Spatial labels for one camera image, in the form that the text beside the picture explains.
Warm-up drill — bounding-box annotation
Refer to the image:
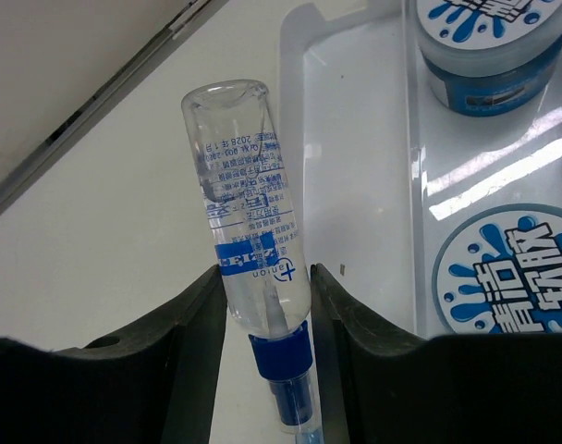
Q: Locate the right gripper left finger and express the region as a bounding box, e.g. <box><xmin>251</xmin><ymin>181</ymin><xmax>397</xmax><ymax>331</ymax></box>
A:
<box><xmin>0</xmin><ymin>267</ymin><xmax>226</xmax><ymax>443</ymax></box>

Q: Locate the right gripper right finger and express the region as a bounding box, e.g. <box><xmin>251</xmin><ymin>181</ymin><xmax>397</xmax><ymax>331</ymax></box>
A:
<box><xmin>311</xmin><ymin>265</ymin><xmax>562</xmax><ymax>443</ymax></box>

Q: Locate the white organizer tray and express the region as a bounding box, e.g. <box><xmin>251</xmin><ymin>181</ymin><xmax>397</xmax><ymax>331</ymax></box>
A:
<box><xmin>280</xmin><ymin>1</ymin><xmax>562</xmax><ymax>338</ymax></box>

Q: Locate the aluminium rail back edge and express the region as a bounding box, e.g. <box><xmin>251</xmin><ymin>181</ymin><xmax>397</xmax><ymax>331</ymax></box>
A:
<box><xmin>0</xmin><ymin>1</ymin><xmax>226</xmax><ymax>215</ymax></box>

